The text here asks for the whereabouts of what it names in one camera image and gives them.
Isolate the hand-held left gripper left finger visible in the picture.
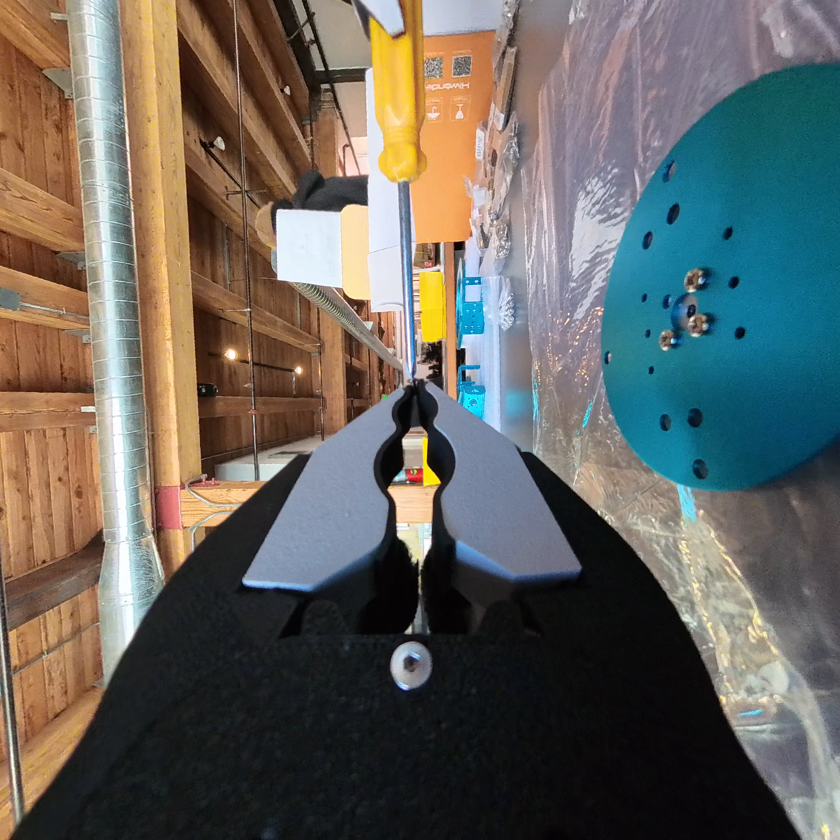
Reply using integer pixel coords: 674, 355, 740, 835
241, 385, 421, 595

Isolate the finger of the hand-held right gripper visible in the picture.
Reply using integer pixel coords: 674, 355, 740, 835
351, 0, 425, 38

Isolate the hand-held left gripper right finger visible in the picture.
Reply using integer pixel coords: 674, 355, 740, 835
413, 382, 584, 593

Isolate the yellow handled screwdriver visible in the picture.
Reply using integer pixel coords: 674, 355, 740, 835
366, 0, 429, 389

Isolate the teal round metal plate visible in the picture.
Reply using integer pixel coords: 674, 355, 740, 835
600, 62, 840, 493

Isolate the grey desk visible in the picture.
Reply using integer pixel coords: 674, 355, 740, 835
459, 0, 840, 840

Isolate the clear plastic bag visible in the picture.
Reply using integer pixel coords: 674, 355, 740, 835
521, 0, 840, 840

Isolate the white foam sheet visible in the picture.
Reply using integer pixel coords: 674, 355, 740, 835
476, 272, 532, 454

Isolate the orange cardboard box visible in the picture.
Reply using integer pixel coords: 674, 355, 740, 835
272, 29, 497, 315

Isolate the pile of small parts bags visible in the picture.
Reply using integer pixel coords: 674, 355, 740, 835
467, 0, 524, 260

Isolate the black bag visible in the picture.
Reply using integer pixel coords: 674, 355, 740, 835
294, 171, 370, 214

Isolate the yellow box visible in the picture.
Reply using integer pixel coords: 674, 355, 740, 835
419, 269, 448, 343

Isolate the flexible silver duct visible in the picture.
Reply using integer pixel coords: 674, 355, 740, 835
287, 277, 406, 373

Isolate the blue U-shaped bracket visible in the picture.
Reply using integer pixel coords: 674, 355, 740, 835
457, 276, 488, 350

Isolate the silver ventilation duct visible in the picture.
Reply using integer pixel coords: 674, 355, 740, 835
64, 0, 166, 665

